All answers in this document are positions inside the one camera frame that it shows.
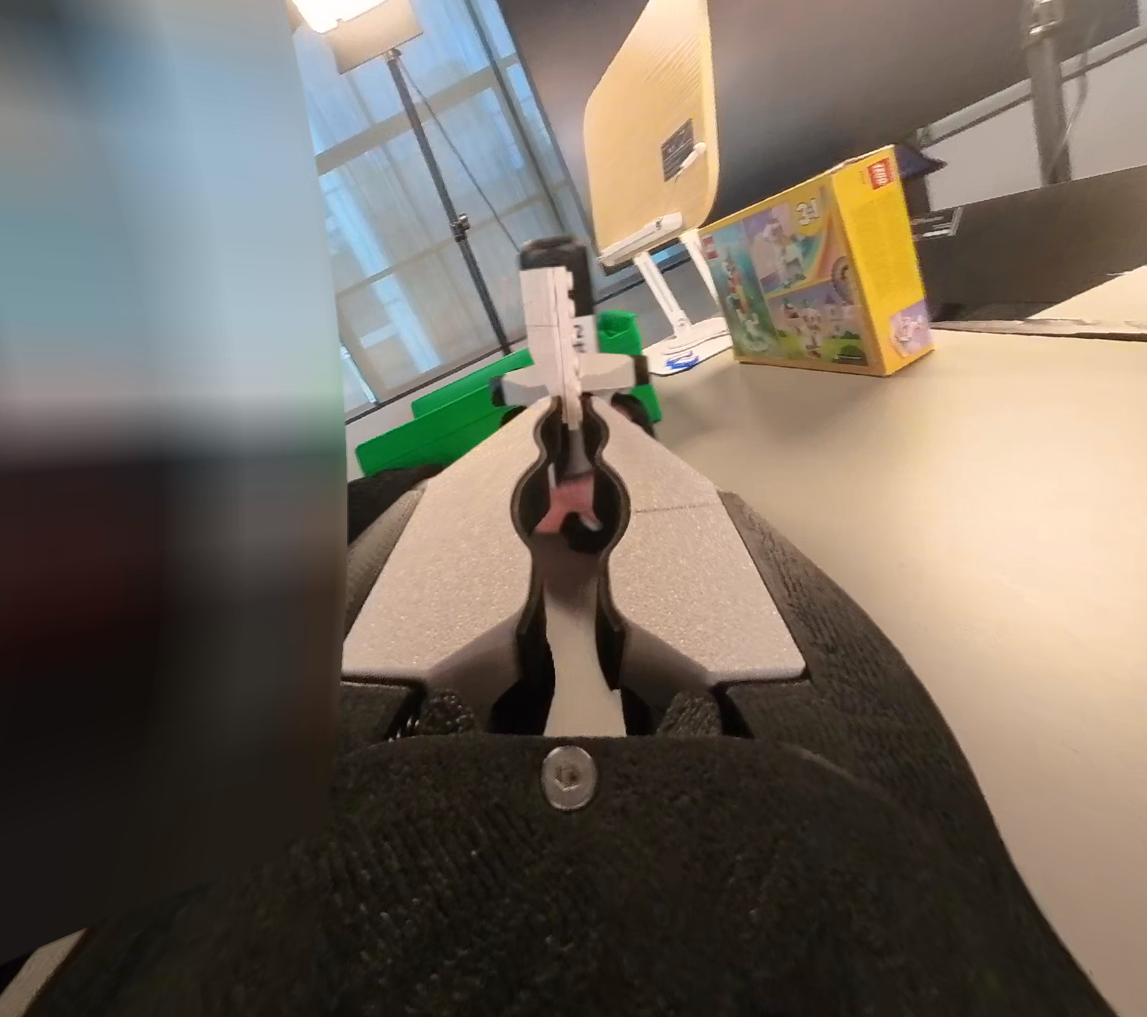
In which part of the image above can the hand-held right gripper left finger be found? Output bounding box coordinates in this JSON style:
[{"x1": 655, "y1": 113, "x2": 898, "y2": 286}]
[{"x1": 341, "y1": 397, "x2": 568, "y2": 718}]

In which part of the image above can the green plastic bin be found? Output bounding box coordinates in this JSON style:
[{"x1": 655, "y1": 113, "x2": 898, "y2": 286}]
[{"x1": 354, "y1": 308, "x2": 666, "y2": 483}]

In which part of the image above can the yellow lego box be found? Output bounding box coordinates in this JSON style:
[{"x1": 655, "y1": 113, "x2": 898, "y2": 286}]
[{"x1": 699, "y1": 143, "x2": 939, "y2": 379}]

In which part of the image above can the beige panel on white stand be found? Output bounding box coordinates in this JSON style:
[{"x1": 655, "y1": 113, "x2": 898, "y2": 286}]
[{"x1": 582, "y1": 0, "x2": 729, "y2": 366}]

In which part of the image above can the black light stand with clamp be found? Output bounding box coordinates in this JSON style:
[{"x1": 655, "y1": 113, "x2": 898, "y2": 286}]
[{"x1": 1011, "y1": 0, "x2": 1105, "y2": 187}]

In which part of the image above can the black backdrop panel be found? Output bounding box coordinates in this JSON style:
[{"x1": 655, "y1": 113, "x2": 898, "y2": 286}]
[{"x1": 470, "y1": 0, "x2": 1147, "y2": 232}]

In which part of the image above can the flat cardboard sheet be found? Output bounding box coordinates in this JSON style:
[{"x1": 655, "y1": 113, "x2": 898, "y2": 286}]
[{"x1": 932, "y1": 265, "x2": 1147, "y2": 343}]

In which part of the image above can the black tripod light stand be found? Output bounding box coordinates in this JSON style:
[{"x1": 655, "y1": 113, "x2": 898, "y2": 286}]
[{"x1": 385, "y1": 48, "x2": 516, "y2": 360}]

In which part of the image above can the white lego assembly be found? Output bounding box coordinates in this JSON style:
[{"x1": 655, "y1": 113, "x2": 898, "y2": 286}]
[{"x1": 491, "y1": 236, "x2": 654, "y2": 539}]

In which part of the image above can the black box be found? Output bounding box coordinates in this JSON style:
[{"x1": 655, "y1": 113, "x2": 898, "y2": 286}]
[{"x1": 914, "y1": 175, "x2": 1147, "y2": 324}]

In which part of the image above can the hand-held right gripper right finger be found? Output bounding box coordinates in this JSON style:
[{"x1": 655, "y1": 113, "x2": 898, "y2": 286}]
[{"x1": 582, "y1": 397, "x2": 806, "y2": 733}]

